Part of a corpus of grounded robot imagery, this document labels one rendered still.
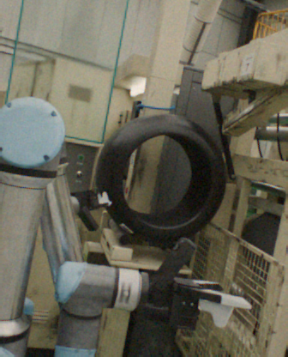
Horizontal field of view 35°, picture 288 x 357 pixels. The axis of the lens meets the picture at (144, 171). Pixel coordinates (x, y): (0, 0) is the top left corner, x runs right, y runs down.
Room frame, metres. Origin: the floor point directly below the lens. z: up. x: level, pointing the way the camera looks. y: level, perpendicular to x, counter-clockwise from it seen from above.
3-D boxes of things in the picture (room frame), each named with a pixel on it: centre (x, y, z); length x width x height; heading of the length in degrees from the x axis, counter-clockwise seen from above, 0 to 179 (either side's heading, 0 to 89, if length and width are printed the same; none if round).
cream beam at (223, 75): (2.06, -0.38, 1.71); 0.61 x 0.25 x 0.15; 13
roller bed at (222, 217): (2.41, -0.39, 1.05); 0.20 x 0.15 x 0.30; 13
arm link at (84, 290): (0.83, 0.07, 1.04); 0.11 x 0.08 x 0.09; 99
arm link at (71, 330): (0.85, 0.07, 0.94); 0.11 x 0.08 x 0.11; 9
